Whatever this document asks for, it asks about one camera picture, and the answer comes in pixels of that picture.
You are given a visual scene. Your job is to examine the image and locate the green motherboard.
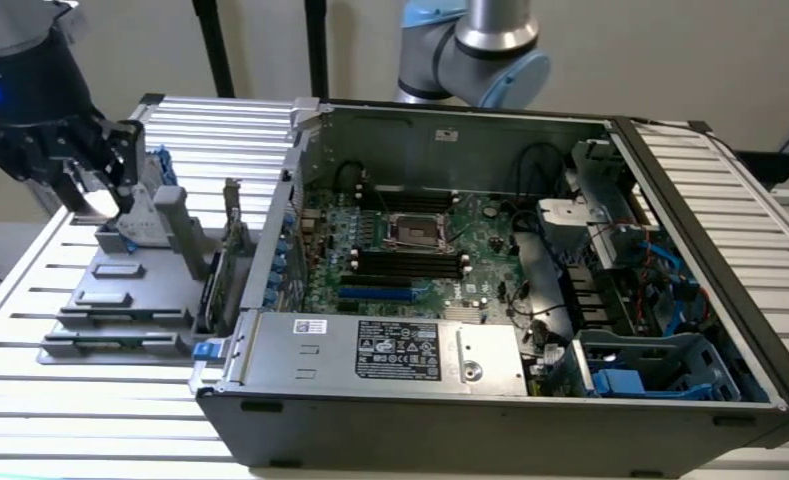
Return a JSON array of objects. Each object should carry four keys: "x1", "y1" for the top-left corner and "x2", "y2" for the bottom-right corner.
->
[{"x1": 286, "y1": 192, "x2": 569, "y2": 332}]

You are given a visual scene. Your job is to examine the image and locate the CPU socket metal frame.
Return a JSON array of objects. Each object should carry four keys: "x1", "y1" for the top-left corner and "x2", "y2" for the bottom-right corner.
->
[{"x1": 379, "y1": 212, "x2": 453, "y2": 251}]

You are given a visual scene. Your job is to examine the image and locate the silver power supply unit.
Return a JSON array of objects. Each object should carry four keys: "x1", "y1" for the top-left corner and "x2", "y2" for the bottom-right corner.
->
[{"x1": 223, "y1": 312, "x2": 529, "y2": 399}]

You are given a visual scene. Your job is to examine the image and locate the blue data wire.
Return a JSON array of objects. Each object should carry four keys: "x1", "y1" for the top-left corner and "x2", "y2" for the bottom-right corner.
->
[{"x1": 635, "y1": 238, "x2": 710, "y2": 342}]

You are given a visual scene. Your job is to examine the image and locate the grey parts rack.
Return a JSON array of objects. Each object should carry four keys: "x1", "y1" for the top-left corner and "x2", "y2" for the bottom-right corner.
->
[{"x1": 36, "y1": 144, "x2": 256, "y2": 372}]

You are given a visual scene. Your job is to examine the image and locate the black stand pole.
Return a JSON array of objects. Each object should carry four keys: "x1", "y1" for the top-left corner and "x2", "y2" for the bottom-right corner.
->
[
  {"x1": 303, "y1": 0, "x2": 332, "y2": 99},
  {"x1": 190, "y1": 0, "x2": 236, "y2": 99}
]

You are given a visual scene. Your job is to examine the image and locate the blue plastic disk bay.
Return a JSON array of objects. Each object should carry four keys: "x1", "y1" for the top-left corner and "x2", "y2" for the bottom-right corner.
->
[{"x1": 543, "y1": 329, "x2": 746, "y2": 402}]

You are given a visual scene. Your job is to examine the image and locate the green RAM stick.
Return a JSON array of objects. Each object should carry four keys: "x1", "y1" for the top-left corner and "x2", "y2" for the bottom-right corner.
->
[{"x1": 42, "y1": 333, "x2": 183, "y2": 352}]

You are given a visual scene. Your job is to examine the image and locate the blue plastic latch handle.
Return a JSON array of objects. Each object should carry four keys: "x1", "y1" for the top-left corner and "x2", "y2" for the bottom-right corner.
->
[{"x1": 192, "y1": 339, "x2": 226, "y2": 362}]

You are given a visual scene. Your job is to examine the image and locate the silver chipset heat sink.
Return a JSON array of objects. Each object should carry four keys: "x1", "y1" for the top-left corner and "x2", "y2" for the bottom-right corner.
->
[{"x1": 442, "y1": 305, "x2": 490, "y2": 327}]

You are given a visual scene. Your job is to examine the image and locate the long black expansion slot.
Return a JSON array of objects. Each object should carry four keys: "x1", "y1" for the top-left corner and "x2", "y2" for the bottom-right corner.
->
[{"x1": 338, "y1": 274, "x2": 412, "y2": 289}]

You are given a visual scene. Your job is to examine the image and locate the black open PC case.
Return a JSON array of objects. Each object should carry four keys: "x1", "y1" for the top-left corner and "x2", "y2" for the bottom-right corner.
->
[{"x1": 190, "y1": 97, "x2": 789, "y2": 479}]

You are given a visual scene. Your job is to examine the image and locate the silver disk blue carrier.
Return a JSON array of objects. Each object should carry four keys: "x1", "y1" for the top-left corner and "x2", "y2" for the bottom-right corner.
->
[{"x1": 114, "y1": 144, "x2": 180, "y2": 250}]

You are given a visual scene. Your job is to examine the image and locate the green graphics card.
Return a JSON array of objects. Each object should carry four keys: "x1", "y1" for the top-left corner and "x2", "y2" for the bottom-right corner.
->
[{"x1": 198, "y1": 178, "x2": 256, "y2": 332}]

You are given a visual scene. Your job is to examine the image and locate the blue expansion slot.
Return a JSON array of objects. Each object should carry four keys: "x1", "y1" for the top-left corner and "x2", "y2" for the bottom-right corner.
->
[{"x1": 338, "y1": 285, "x2": 414, "y2": 304}]

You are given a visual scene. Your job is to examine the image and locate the black looped power wire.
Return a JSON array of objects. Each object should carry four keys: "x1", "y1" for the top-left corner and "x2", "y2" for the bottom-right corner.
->
[{"x1": 514, "y1": 141, "x2": 570, "y2": 202}]

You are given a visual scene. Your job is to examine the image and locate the grey metal drive cage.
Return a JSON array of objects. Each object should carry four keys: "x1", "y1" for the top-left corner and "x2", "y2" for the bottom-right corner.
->
[{"x1": 537, "y1": 139, "x2": 663, "y2": 267}]

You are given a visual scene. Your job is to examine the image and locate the grey plastic air duct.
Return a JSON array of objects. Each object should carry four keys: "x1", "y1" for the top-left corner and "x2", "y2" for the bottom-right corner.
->
[{"x1": 511, "y1": 232, "x2": 577, "y2": 347}]

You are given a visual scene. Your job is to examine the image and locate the black short wire loop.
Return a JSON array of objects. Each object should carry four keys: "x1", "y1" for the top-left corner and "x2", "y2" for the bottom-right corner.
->
[{"x1": 335, "y1": 159, "x2": 370, "y2": 197}]

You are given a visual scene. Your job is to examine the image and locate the grey corner clamp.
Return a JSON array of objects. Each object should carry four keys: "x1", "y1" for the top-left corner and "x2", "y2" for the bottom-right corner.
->
[{"x1": 288, "y1": 97, "x2": 332, "y2": 134}]

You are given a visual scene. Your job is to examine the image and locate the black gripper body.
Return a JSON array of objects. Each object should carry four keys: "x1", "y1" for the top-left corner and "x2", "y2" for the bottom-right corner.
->
[{"x1": 0, "y1": 25, "x2": 126, "y2": 201}]

